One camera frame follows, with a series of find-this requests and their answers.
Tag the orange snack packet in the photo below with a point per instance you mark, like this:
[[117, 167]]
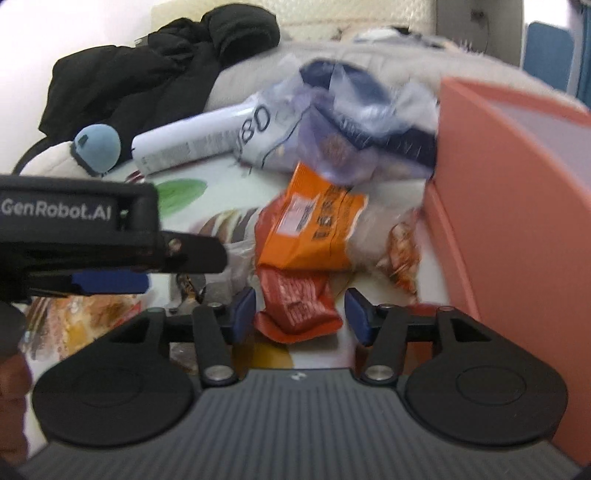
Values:
[[304, 226]]

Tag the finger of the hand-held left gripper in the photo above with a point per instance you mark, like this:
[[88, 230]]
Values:
[[194, 254], [111, 282]]

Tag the clear packet of brown snacks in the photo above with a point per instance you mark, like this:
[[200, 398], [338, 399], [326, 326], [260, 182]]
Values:
[[397, 249]]

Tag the grey blanket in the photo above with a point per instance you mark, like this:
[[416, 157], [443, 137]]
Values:
[[485, 64]]

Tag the clear blue-printed plastic bag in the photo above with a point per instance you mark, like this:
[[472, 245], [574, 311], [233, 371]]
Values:
[[351, 120]]

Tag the pile of clothes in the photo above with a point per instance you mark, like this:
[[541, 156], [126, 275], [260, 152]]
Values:
[[383, 34]]

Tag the dark brown clear snack packet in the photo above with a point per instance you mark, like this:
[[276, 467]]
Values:
[[231, 272]]

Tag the pink cardboard box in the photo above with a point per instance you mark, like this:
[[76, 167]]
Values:
[[508, 207]]

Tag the person's left hand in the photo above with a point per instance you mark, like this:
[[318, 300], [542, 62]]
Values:
[[14, 406]]

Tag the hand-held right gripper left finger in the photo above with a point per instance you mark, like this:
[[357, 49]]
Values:
[[242, 316]]

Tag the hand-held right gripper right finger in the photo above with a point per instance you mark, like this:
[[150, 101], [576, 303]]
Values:
[[359, 318]]

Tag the white spray can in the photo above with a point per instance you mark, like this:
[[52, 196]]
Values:
[[184, 138]]

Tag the red-orange snack packet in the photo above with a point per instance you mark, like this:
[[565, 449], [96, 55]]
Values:
[[295, 304]]

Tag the black jacket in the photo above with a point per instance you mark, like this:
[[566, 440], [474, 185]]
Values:
[[138, 69]]

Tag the cream quilted headboard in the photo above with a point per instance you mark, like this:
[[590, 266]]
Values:
[[314, 11]]

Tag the blue chair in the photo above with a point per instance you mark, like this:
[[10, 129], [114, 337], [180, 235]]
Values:
[[549, 50]]

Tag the plush penguin toy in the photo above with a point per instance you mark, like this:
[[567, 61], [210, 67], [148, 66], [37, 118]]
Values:
[[94, 147]]

